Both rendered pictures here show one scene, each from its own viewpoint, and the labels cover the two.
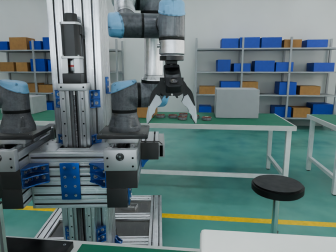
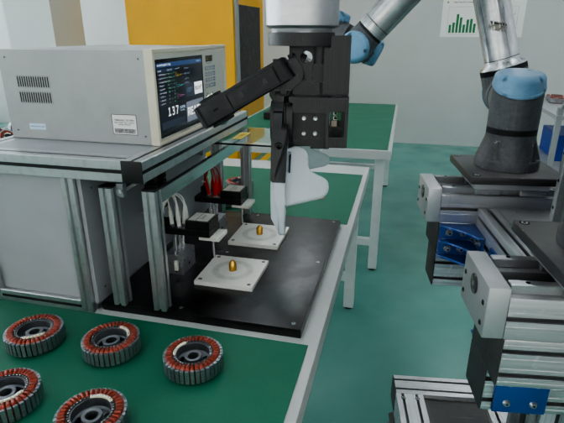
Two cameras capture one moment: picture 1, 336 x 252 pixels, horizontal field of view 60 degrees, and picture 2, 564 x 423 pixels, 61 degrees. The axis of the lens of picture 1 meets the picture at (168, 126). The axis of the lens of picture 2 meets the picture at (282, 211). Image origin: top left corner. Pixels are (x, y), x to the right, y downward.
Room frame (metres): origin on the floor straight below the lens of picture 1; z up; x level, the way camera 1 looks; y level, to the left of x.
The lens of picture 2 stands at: (0.92, -0.54, 1.35)
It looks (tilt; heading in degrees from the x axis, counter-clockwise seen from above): 21 degrees down; 98
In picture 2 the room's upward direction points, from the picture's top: straight up
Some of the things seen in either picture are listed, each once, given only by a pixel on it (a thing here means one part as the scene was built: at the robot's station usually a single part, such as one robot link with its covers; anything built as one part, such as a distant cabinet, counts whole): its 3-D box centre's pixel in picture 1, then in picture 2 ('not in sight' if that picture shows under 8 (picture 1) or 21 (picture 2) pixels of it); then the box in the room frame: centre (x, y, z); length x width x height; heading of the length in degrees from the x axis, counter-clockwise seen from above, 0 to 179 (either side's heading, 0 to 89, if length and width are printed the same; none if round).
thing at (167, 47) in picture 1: (170, 49); (302, 11); (0.87, -0.01, 1.37); 0.08 x 0.08 x 0.05
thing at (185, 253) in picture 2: not in sight; (180, 258); (0.51, 0.54, 0.80); 0.08 x 0.05 x 0.06; 84
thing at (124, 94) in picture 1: (125, 94); not in sight; (1.35, 0.20, 1.20); 0.13 x 0.12 x 0.14; 99
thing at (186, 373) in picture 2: not in sight; (193, 358); (0.66, 0.19, 0.77); 0.11 x 0.11 x 0.04
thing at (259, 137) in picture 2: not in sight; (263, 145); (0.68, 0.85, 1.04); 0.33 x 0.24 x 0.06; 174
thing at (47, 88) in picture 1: (50, 88); not in sight; (7.23, 2.90, 0.87); 0.42 x 0.40 x 0.18; 83
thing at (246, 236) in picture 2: not in sight; (259, 235); (0.68, 0.77, 0.78); 0.15 x 0.15 x 0.01; 84
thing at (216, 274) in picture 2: not in sight; (232, 272); (0.66, 0.53, 0.78); 0.15 x 0.15 x 0.01; 84
